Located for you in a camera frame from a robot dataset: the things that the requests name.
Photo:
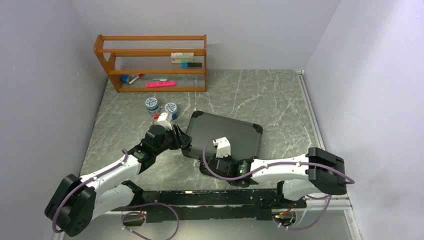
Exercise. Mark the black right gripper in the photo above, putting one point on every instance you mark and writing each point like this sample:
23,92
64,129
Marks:
228,157

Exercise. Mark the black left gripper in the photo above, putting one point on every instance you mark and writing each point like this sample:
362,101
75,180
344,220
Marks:
183,139

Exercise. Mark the black poker set case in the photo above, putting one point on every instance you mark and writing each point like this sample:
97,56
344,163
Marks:
245,139

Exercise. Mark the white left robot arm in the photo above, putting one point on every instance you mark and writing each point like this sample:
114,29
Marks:
78,200

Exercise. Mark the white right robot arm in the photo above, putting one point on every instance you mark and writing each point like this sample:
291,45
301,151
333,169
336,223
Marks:
317,171

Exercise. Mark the blue white lidded jar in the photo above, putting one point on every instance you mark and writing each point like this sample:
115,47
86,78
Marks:
152,105
172,108

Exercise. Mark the pink highlighter marker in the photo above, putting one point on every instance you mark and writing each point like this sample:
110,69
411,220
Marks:
161,84

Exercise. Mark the teal marker pen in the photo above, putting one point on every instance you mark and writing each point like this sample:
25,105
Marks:
191,64

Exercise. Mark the red white marker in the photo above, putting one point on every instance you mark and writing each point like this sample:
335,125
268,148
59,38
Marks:
134,78

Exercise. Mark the white red box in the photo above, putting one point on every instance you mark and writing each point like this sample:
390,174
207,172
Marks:
181,55

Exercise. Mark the blue capped small bottle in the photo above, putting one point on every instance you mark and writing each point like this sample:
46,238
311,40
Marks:
125,78

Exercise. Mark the orange wooden shelf rack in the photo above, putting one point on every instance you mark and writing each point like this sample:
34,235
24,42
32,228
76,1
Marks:
151,55

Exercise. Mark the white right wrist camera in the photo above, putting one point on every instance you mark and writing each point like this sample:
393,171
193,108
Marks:
223,147

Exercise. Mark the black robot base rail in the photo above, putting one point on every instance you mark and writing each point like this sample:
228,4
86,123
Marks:
260,204

